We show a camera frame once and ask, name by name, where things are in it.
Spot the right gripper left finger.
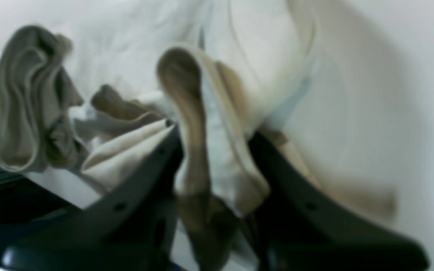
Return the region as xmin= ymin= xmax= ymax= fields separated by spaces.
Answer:
xmin=0 ymin=126 xmax=182 ymax=271

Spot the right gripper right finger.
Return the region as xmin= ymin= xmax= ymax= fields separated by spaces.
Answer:
xmin=248 ymin=133 xmax=429 ymax=271

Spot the light grey t-shirt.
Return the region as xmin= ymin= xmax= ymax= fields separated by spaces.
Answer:
xmin=0 ymin=0 xmax=396 ymax=271

